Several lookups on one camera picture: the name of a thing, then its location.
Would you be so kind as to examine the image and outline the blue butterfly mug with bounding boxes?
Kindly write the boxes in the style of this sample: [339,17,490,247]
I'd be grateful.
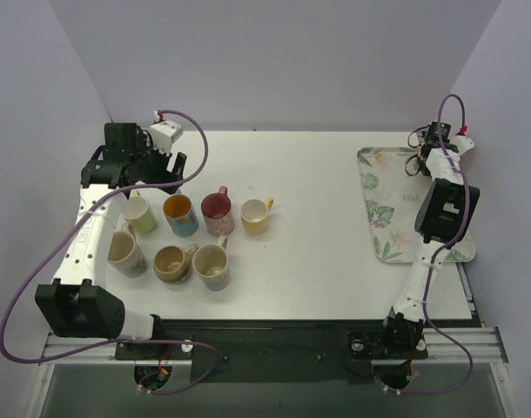
[162,190,199,237]

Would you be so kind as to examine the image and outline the light green mug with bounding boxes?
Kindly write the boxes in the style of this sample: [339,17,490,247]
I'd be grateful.
[121,192,157,234]

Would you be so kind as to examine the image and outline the pink ghost mug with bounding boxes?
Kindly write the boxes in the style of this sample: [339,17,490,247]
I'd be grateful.
[200,185,234,237]

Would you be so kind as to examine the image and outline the yellow mug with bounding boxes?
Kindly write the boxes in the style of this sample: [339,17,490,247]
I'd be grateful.
[240,198,274,235]

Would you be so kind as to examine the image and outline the beige round mug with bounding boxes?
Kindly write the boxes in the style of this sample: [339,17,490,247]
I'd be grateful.
[153,244,199,285]

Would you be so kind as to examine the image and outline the cream floral mug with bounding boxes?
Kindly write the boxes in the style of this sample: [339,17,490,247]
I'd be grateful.
[107,223,147,278]

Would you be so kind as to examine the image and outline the white coral pattern mug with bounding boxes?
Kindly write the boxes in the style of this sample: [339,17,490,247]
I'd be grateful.
[192,236,229,292]

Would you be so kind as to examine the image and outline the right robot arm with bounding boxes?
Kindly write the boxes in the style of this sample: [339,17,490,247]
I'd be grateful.
[375,122,480,357]

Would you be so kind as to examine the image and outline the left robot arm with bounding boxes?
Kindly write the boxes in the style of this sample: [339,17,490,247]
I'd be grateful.
[35,119,186,359]

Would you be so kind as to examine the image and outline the floral serving tray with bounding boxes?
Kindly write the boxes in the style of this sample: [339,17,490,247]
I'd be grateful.
[355,145,476,265]

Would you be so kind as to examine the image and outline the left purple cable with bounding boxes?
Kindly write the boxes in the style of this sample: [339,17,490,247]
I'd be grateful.
[0,108,221,396]

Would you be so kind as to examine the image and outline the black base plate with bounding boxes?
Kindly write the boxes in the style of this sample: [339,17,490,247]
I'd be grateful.
[115,320,427,387]

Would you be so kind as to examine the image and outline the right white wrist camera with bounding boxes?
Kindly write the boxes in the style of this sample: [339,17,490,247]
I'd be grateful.
[450,125,474,156]

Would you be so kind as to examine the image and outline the aluminium rail frame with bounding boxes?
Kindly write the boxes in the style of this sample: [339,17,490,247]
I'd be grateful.
[42,327,507,366]

